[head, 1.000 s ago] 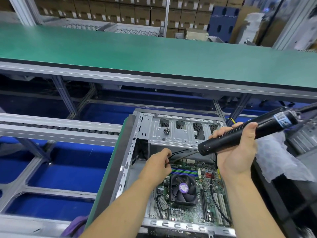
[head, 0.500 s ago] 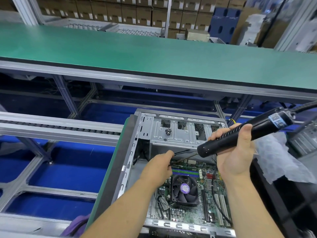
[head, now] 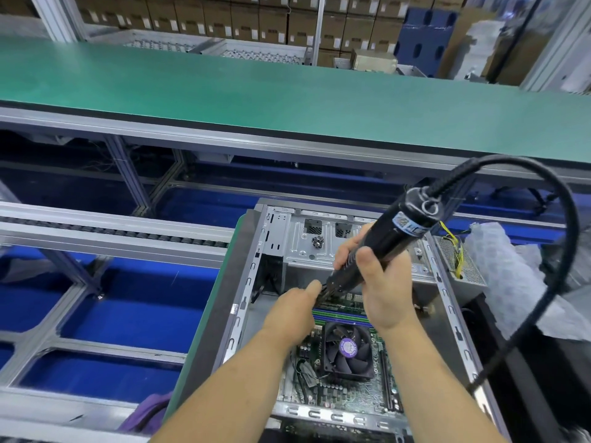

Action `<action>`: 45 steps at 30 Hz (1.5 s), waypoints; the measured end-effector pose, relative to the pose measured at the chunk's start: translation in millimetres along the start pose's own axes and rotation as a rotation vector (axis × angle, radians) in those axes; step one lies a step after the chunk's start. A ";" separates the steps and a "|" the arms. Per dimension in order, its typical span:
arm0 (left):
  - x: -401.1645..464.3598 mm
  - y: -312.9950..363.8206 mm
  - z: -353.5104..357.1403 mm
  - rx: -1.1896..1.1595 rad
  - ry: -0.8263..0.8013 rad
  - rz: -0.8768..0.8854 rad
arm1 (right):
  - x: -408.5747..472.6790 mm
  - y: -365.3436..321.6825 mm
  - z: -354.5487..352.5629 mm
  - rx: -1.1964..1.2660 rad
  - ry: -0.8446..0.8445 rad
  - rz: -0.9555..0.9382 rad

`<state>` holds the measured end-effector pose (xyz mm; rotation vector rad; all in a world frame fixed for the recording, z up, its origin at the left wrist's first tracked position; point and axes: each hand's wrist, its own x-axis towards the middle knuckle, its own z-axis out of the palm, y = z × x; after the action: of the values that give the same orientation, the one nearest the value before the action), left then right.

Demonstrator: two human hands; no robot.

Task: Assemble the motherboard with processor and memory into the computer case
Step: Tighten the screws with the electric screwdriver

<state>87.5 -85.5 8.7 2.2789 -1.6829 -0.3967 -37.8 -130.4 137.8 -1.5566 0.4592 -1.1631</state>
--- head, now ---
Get small purple object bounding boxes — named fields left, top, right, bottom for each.
left=118, top=392, right=175, bottom=436

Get person's right forearm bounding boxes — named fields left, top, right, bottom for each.
left=377, top=318, right=505, bottom=443

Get black electric screwdriver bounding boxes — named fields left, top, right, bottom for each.
left=318, top=184, right=444, bottom=306

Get grey power supply unit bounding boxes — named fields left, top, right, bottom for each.
left=434, top=220, right=489, bottom=306

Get black and silver computer case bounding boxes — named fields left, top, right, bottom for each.
left=211, top=200, right=511, bottom=443

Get aluminium roller conveyor rail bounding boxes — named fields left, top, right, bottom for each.
left=0, top=200, right=238, bottom=271

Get white bubble wrap bag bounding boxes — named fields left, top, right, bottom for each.
left=462, top=221, right=591, bottom=345

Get metal heatsink cooler fan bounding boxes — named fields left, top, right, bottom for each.
left=318, top=320, right=376, bottom=382

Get green RAM stick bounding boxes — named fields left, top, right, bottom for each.
left=312, top=309, right=376, bottom=329

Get person's right hand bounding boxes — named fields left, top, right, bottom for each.
left=332, top=221, right=422, bottom=337

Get green motherboard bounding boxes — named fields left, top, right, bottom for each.
left=277, top=298, right=409, bottom=419

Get person's left hand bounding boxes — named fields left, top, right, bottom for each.
left=261, top=278, right=325, bottom=351

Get green conveyor belt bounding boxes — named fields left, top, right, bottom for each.
left=0, top=34, right=591, bottom=168

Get person's left forearm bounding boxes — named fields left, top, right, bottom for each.
left=152, top=331, right=302, bottom=443

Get stack of cardboard boxes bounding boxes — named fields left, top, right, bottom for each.
left=74, top=0, right=467, bottom=70

